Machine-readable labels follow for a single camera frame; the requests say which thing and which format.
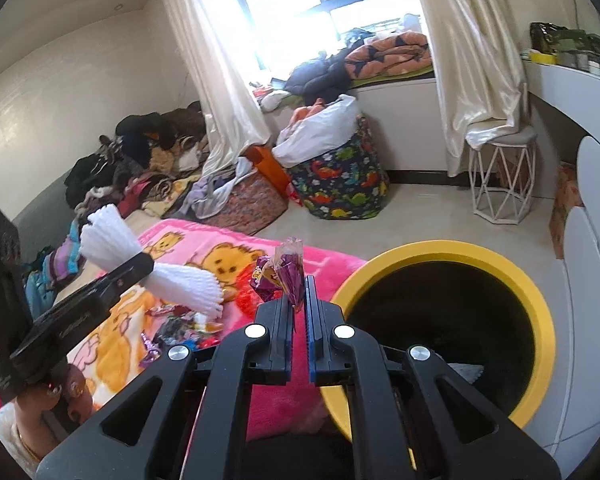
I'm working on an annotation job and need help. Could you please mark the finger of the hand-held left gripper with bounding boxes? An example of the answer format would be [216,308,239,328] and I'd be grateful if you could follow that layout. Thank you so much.
[87,254,155,306]

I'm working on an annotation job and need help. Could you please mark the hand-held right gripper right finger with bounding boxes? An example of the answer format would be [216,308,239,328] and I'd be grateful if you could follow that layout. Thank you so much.
[304,275,563,480]

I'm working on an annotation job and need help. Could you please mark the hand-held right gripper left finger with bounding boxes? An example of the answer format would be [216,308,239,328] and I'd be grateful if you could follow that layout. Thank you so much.
[35,296,296,480]

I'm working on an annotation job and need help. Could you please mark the white foam fruit net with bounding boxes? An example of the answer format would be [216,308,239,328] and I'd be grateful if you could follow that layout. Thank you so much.
[78,204,226,322]

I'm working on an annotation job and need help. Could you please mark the purple candy wrapper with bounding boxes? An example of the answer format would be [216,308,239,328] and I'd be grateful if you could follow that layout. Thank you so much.
[250,237,306,311]

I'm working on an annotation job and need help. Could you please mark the yellow round bin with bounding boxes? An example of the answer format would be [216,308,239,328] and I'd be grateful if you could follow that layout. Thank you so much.
[322,240,557,443]

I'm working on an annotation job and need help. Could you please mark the person's left forearm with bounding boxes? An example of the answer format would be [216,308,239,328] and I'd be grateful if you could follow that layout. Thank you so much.
[0,400,50,478]

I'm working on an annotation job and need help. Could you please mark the person's left hand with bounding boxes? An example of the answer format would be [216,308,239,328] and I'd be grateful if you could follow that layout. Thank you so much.
[14,363,98,442]

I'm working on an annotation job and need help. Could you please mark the pink bear printed blanket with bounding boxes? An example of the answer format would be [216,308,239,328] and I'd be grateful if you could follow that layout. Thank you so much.
[0,217,368,441]

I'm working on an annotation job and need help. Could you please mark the striped purple blue cloth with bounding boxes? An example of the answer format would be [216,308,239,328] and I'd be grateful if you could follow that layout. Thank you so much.
[22,220,88,311]

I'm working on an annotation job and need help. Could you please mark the pile of snack wrappers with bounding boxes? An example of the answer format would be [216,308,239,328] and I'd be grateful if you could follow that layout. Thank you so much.
[140,302,226,361]

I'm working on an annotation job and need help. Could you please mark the lilac grey garment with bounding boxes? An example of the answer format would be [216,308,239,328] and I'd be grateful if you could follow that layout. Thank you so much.
[180,157,253,218]

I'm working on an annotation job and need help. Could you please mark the black bin liner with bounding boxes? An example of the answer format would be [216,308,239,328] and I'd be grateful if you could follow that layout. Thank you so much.
[350,260,538,416]

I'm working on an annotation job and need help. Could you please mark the floral storage box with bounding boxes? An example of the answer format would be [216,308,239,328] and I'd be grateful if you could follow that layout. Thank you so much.
[192,172,288,236]

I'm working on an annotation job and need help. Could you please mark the pile of dark clothes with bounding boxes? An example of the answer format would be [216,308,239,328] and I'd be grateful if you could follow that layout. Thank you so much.
[62,102,216,221]

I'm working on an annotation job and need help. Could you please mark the dinosaur print fabric basket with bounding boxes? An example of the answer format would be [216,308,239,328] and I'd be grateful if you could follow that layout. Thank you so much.
[286,115,391,221]

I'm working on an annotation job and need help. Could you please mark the orange bag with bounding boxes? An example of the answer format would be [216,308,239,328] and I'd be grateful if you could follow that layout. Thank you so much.
[245,145,293,201]

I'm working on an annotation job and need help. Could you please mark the white plastic bag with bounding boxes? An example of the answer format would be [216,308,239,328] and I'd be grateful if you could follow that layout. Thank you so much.
[271,94,362,168]

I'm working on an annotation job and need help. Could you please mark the orange cloth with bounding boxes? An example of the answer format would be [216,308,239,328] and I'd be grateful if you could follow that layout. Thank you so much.
[290,102,331,126]

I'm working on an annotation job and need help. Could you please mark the white window bench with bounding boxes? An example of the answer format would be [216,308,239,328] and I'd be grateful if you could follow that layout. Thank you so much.
[350,72,451,173]

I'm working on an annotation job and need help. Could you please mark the white cloth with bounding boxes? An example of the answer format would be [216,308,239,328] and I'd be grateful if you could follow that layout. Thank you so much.
[252,82,301,113]

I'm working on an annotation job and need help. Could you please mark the dark jacket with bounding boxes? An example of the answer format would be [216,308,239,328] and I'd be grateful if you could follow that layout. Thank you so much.
[284,52,353,106]

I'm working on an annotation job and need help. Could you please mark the red patterned gift box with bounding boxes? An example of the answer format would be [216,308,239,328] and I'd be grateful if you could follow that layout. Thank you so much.
[549,161,583,261]

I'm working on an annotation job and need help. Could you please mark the orange star print blanket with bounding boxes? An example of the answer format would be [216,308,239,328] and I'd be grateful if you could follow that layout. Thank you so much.
[344,31,435,78]

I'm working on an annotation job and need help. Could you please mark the window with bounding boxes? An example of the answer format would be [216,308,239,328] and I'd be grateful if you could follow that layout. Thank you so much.
[220,0,431,76]

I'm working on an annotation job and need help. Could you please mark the white curved desk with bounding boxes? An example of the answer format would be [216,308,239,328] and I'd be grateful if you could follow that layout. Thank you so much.
[522,55,600,453]

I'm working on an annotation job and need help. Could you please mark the green patterned box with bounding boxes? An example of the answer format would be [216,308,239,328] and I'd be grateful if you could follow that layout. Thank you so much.
[530,22,588,56]

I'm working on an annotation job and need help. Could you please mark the gold bracelet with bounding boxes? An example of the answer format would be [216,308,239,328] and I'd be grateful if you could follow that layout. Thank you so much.
[12,430,43,463]

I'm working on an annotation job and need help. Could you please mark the white wire stool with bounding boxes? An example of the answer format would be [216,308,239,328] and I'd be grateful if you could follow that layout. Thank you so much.
[467,126,538,224]

